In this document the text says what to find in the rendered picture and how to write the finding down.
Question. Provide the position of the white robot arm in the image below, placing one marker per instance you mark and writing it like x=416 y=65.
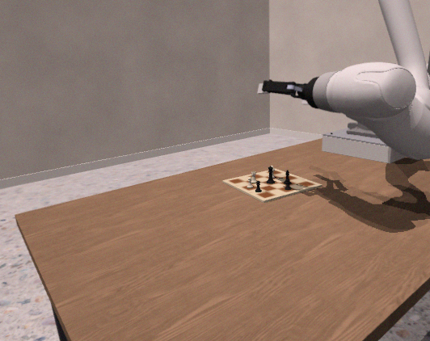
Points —
x=368 y=93

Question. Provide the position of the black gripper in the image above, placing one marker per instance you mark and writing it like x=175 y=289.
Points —
x=304 y=91

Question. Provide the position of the checkered chessboard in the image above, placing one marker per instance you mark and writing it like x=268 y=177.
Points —
x=272 y=191

